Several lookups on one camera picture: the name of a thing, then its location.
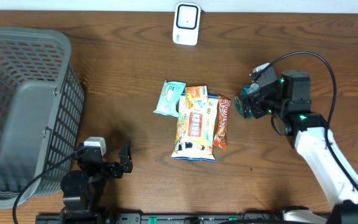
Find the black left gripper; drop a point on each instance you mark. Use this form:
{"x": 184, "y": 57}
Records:
{"x": 124, "y": 155}

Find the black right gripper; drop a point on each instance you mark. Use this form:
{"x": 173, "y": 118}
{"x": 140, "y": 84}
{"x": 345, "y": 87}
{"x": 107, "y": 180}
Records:
{"x": 257, "y": 110}

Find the blue mouthwash bottle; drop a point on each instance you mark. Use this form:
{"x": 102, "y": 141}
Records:
{"x": 248, "y": 89}

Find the orange brown candy bar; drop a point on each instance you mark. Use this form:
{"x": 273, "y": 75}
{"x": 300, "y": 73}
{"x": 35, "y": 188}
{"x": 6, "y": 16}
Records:
{"x": 220, "y": 137}

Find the large yellow snack bag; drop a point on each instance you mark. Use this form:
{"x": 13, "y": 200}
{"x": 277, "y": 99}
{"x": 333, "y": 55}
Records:
{"x": 195, "y": 130}

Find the teal wet wipes pack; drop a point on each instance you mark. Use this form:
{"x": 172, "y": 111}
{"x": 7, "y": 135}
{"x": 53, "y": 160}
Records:
{"x": 169, "y": 98}

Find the small orange snack pack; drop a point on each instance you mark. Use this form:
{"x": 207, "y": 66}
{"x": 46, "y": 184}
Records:
{"x": 196, "y": 96}

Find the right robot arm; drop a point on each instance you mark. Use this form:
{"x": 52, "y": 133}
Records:
{"x": 287, "y": 100}

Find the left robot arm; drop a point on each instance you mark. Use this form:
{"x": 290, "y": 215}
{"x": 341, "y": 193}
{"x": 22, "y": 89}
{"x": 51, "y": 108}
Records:
{"x": 83, "y": 188}

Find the white barcode scanner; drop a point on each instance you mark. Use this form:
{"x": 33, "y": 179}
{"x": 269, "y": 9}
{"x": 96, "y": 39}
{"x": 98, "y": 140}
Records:
{"x": 186, "y": 24}

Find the grey plastic shopping basket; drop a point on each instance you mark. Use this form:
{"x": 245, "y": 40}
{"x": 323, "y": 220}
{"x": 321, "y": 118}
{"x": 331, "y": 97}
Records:
{"x": 41, "y": 102}

